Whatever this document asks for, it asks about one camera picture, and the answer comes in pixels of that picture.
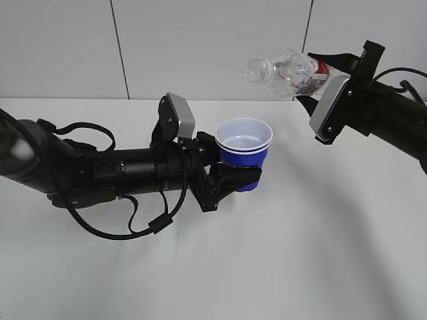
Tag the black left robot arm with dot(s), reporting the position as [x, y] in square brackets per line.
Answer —
[37, 154]

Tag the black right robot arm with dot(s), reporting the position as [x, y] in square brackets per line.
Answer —
[397, 116]

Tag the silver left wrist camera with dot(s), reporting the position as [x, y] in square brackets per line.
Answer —
[175, 118]

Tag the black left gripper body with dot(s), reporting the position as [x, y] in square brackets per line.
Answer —
[197, 175]

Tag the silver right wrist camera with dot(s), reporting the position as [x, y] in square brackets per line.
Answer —
[326, 104]

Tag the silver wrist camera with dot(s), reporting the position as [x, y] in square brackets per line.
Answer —
[175, 118]
[326, 104]

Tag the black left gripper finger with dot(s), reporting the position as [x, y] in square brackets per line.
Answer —
[208, 148]
[225, 179]

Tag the clear Wahaha water bottle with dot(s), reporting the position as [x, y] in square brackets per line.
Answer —
[291, 74]

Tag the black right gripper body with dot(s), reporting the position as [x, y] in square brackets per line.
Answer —
[362, 73]

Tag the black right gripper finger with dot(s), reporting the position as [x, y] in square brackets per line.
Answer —
[308, 103]
[341, 62]

